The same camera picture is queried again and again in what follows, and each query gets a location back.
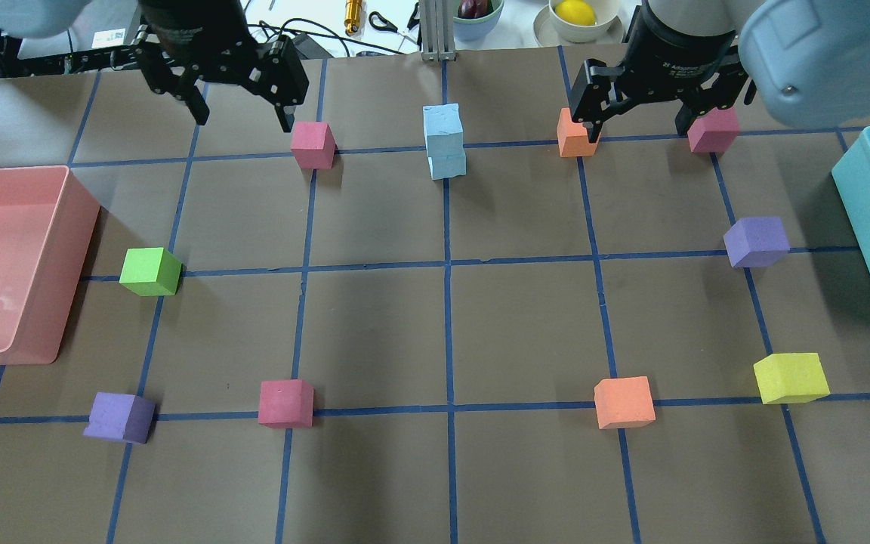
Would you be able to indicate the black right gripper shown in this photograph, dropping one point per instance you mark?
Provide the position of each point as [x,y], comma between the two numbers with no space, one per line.
[678,47]

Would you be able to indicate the purple block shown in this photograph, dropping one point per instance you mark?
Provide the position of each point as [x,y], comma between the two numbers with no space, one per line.
[120,418]
[756,242]

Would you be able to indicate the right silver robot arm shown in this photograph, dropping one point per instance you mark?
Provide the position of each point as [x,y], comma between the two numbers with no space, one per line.
[808,60]

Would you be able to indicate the light blue block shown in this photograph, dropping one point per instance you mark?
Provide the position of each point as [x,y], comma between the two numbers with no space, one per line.
[443,131]

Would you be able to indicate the scissors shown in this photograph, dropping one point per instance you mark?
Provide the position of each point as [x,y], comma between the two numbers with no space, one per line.
[378,22]

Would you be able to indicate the pink block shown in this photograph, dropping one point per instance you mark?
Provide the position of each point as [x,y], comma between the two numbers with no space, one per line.
[715,132]
[286,404]
[313,145]

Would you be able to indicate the yellow handled tool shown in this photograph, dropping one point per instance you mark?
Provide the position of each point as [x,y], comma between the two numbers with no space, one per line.
[353,17]

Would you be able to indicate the aluminium frame post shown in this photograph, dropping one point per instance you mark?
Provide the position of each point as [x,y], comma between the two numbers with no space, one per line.
[437,30]

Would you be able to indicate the pink block far inner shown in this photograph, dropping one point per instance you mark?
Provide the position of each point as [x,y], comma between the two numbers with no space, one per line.
[286,404]

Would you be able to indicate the pink plastic tray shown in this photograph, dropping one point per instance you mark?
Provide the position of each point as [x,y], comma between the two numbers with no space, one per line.
[47,219]

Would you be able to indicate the cream bowl with lemon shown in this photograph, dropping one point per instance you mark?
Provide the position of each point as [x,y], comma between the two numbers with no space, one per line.
[578,22]

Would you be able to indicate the purple block near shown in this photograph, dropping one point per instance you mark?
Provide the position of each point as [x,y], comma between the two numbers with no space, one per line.
[756,242]

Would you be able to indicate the pink block near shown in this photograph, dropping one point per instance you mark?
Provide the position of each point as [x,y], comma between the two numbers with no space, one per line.
[715,132]

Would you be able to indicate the yellow block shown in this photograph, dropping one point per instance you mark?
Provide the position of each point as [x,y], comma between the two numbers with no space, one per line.
[790,378]

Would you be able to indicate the purple block far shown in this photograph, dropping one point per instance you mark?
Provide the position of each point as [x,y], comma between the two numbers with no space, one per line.
[120,418]

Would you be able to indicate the pink block far outer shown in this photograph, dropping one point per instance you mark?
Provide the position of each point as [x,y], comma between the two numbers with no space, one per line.
[313,145]

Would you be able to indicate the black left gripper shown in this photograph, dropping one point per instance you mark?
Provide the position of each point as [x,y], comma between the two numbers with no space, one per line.
[192,30]

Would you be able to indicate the orange block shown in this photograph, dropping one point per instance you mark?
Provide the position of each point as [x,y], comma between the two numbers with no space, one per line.
[624,403]
[573,137]

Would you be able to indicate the orange block inner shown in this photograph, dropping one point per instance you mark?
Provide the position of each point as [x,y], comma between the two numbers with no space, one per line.
[624,403]

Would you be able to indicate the green bowl with fruit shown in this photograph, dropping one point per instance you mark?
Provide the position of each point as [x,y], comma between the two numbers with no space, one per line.
[474,20]

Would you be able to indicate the green block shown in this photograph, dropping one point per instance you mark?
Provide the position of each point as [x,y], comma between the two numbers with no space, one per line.
[151,272]

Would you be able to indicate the orange block outer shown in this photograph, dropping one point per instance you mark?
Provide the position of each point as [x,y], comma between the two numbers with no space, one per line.
[573,137]

